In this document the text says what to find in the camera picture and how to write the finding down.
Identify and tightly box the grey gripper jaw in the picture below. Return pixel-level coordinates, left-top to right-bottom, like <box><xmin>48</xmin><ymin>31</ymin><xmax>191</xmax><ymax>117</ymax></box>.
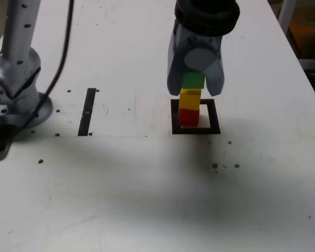
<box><xmin>184</xmin><ymin>48</ymin><xmax>226</xmax><ymax>97</ymax></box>

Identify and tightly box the black tape strip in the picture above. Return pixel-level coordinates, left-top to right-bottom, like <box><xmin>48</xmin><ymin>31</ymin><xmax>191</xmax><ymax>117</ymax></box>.
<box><xmin>77</xmin><ymin>88</ymin><xmax>97</xmax><ymax>137</ymax></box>

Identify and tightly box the long black cable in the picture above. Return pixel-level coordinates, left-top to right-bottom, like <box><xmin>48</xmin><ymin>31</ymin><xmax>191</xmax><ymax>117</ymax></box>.
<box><xmin>33</xmin><ymin>0</ymin><xmax>75</xmax><ymax>118</ymax></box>

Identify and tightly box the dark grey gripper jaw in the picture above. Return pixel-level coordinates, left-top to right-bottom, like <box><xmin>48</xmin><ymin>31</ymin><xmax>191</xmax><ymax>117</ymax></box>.
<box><xmin>166</xmin><ymin>35</ymin><xmax>189</xmax><ymax>96</ymax></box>

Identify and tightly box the green cube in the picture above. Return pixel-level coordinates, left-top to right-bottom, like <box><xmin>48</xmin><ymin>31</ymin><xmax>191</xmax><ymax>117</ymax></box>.
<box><xmin>182</xmin><ymin>70</ymin><xmax>206</xmax><ymax>90</ymax></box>

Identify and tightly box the black tape square outline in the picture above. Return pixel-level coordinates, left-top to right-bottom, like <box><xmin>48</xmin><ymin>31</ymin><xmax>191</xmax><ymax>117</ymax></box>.
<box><xmin>171</xmin><ymin>99</ymin><xmax>221</xmax><ymax>135</ymax></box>

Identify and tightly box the white metal post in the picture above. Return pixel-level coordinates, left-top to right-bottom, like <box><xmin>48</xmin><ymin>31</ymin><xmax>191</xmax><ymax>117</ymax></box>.
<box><xmin>277</xmin><ymin>0</ymin><xmax>299</xmax><ymax>36</ymax></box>

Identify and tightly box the white metal crossbar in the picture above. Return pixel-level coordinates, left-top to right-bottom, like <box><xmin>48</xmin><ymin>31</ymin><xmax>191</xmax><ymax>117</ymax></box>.
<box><xmin>299</xmin><ymin>59</ymin><xmax>315</xmax><ymax>70</ymax></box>

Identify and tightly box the yellow cube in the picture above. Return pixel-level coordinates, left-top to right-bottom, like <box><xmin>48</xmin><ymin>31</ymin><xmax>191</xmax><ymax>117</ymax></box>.
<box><xmin>178</xmin><ymin>88</ymin><xmax>202</xmax><ymax>111</ymax></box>

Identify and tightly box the red cube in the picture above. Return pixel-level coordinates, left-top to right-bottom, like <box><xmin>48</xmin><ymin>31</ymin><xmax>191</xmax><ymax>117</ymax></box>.
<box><xmin>178</xmin><ymin>109</ymin><xmax>200</xmax><ymax>127</ymax></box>

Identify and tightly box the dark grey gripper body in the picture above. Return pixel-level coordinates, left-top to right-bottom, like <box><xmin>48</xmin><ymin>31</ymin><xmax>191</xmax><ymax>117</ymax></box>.
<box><xmin>175</xmin><ymin>23</ymin><xmax>223</xmax><ymax>55</ymax></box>

